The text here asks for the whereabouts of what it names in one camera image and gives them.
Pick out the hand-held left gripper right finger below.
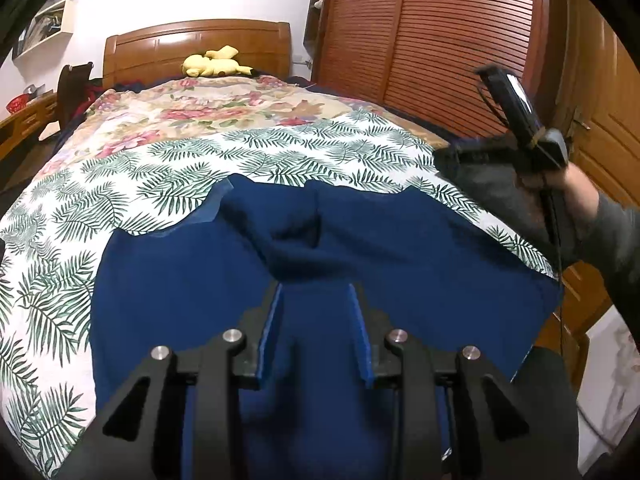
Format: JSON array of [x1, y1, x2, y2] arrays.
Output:
[[346, 282, 557, 480]]

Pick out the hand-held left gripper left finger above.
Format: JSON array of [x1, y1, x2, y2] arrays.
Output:
[[55, 280, 287, 480]]

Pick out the blue suit jacket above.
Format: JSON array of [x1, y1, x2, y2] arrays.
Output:
[[90, 174, 564, 480]]

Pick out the person's right forearm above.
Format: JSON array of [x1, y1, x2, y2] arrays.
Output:
[[575, 192, 640, 318]]

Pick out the person's right hand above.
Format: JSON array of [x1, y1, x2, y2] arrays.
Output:
[[520, 164, 603, 223]]

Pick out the wooden door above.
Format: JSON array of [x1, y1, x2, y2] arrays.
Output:
[[552, 0, 640, 346]]

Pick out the louvered wooden wardrobe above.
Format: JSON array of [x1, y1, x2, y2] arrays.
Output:
[[302, 0, 556, 141]]

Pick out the fern print bed sheet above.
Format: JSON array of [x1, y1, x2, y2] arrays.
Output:
[[0, 107, 558, 478]]

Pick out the floral blanket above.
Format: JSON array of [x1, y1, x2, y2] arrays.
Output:
[[37, 72, 361, 171]]

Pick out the yellow plush toy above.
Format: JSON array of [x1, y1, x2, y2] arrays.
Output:
[[181, 46, 252, 79]]

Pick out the wooden bed headboard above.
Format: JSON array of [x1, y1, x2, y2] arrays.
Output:
[[102, 19, 292, 91]]

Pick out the dark wooden chair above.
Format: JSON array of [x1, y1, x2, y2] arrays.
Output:
[[56, 61, 94, 128]]

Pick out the wooden cabinet counter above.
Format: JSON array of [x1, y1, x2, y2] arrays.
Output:
[[0, 89, 63, 193]]

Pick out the white wall shelf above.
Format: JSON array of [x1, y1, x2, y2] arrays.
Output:
[[11, 0, 77, 62]]

